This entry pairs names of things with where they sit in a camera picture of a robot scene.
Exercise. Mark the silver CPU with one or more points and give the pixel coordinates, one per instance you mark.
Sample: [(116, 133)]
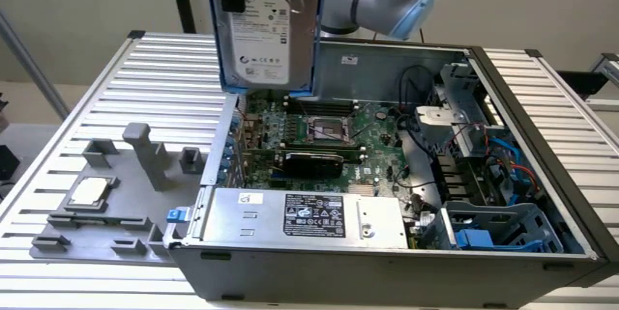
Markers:
[(92, 191)]

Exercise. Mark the grey disk bay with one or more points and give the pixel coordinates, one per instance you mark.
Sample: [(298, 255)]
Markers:
[(512, 216)]

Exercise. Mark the metal drive cage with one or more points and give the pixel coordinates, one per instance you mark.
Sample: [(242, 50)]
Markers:
[(459, 89)]

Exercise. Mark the green motherboard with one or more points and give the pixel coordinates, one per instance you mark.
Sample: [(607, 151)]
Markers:
[(376, 158)]

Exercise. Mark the black block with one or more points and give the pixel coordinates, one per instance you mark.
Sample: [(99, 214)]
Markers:
[(8, 163)]

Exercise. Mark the grey parts rack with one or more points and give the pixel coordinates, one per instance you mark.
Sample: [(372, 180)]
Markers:
[(131, 201)]

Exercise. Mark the blue disk carrier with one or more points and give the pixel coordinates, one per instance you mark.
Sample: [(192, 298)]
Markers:
[(474, 239)]

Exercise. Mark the grey metal pole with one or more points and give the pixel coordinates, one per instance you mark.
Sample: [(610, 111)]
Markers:
[(28, 67)]

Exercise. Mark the silver power supply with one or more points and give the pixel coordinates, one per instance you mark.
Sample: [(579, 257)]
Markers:
[(271, 216)]

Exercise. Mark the blue case latch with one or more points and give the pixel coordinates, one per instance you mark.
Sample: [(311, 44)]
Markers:
[(176, 215)]

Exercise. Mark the black graphics card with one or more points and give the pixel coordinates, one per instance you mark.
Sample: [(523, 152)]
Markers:
[(314, 165)]

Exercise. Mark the CPU socket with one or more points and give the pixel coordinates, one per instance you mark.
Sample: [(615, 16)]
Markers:
[(328, 129)]

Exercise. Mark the black ribbed fan shroud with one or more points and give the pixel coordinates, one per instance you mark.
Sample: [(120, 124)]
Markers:
[(454, 179)]

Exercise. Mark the hard disk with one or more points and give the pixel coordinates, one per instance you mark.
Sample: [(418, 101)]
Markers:
[(271, 34)]

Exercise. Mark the black box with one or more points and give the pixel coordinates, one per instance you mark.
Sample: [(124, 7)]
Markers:
[(580, 82)]

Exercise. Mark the silver chipset heat sink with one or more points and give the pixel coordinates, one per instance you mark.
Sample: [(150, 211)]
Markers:
[(362, 189)]

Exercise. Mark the open black PC case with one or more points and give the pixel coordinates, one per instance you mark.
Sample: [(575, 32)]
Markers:
[(338, 277)]

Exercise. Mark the aluminium frame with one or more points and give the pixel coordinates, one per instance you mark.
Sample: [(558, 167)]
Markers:
[(607, 65)]

